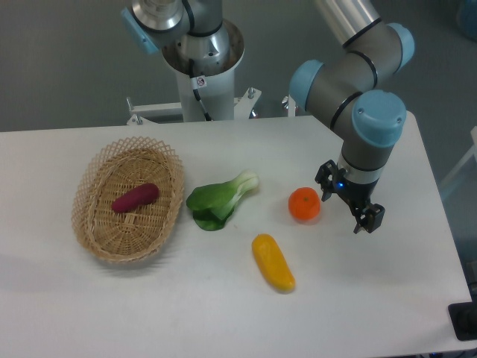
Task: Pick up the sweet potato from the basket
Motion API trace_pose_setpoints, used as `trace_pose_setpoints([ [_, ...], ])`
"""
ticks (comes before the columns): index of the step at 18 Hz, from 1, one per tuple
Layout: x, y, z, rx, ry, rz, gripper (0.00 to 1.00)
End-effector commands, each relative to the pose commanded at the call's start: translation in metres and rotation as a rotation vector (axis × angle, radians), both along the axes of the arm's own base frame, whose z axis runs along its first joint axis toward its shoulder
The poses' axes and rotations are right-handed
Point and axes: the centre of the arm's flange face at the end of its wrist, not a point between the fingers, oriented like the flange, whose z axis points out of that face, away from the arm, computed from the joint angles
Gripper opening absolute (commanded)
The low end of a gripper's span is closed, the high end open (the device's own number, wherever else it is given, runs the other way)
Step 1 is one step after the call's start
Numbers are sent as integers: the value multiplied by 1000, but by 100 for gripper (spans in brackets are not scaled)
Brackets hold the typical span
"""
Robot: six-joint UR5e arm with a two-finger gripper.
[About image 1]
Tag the green bok choy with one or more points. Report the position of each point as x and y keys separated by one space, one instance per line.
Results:
x=213 y=204

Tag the black device at table edge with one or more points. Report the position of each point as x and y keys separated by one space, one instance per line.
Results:
x=463 y=318

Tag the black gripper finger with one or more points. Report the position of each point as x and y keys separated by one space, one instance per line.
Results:
x=325 y=178
x=369 y=219

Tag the orange tangerine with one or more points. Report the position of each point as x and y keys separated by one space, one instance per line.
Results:
x=304 y=204

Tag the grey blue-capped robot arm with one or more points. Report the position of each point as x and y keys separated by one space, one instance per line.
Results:
x=343 y=96

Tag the white metal base frame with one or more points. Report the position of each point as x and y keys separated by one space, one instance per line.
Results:
x=251 y=105

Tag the white frame right edge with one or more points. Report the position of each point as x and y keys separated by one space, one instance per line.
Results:
x=462 y=168

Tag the purple sweet potato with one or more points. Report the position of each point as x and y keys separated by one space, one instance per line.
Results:
x=144 y=194

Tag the yellow squash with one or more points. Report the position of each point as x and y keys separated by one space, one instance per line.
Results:
x=272 y=263

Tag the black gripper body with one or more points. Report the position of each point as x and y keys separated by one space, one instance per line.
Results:
x=355 y=187

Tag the woven wicker basket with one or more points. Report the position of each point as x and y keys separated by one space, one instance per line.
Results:
x=118 y=168

